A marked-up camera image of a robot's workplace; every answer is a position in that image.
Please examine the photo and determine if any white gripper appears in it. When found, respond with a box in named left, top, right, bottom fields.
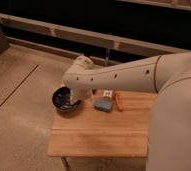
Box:
left=70, top=89, right=92, bottom=102

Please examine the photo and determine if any orange red pepper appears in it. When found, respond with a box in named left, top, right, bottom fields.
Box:
left=115, top=94, right=124, bottom=112

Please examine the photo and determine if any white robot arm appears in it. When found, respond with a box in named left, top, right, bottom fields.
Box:
left=63, top=52, right=191, bottom=171

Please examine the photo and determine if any dark ceramic bowl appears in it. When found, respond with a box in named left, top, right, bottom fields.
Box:
left=52, top=86, right=82, bottom=112

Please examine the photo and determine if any blue sponge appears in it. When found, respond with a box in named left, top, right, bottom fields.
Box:
left=94, top=97, right=113, bottom=112

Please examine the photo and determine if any white tube with label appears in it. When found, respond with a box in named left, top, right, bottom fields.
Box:
left=103, top=90, right=113, bottom=98

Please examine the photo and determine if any wooden table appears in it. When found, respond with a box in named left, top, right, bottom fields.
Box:
left=47, top=91, right=156, bottom=157

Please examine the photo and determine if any metal table leg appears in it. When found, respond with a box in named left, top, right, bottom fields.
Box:
left=61, top=157, right=70, bottom=171

